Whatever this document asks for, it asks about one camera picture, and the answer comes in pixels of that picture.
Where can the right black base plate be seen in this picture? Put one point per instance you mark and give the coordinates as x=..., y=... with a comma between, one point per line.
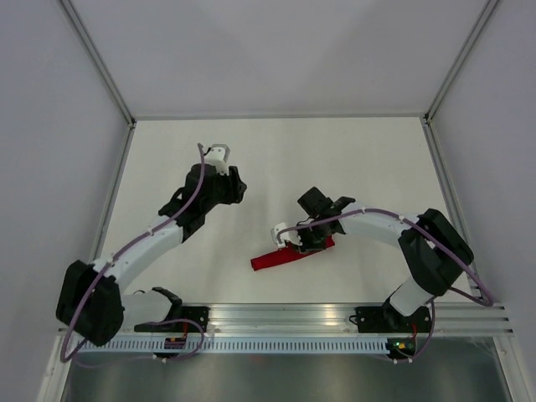
x=374, y=319

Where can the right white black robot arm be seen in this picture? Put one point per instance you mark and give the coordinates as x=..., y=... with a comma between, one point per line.
x=432, y=248

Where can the red cloth napkin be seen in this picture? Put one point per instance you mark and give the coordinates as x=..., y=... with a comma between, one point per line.
x=289, y=253

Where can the aluminium frame left post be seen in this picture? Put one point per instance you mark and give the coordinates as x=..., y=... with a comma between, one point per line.
x=82, y=33

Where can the aluminium frame post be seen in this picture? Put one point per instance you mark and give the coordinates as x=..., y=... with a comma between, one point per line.
x=470, y=42
x=82, y=33

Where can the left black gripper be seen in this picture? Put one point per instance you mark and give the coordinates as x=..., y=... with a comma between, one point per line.
x=236, y=188

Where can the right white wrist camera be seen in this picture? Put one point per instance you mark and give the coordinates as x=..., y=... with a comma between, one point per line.
x=284, y=234

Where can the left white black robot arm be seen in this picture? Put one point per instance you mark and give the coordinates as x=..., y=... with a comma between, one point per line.
x=92, y=301

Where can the white slotted cable duct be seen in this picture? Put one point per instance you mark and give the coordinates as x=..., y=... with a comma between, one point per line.
x=255, y=345

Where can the aluminium frame right post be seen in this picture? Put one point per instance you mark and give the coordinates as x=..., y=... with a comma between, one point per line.
x=470, y=42

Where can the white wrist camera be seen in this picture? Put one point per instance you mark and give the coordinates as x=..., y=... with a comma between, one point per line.
x=217, y=156
x=284, y=234

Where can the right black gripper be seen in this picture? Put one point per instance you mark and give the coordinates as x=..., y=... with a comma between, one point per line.
x=307, y=246

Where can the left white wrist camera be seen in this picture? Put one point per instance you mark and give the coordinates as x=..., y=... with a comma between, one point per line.
x=217, y=156

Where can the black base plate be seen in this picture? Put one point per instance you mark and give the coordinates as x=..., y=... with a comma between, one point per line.
x=374, y=319
x=179, y=319

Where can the aluminium front rail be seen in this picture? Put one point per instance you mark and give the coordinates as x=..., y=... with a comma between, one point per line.
x=448, y=319

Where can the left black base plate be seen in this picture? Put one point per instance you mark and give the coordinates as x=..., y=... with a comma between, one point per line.
x=179, y=319

